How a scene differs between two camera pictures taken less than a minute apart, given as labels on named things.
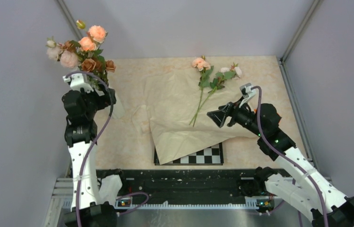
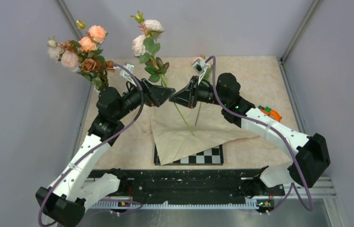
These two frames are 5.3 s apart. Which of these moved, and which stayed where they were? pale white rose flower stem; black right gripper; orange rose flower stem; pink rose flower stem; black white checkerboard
Moved: black right gripper; pale white rose flower stem
Stayed: black white checkerboard; orange rose flower stem; pink rose flower stem
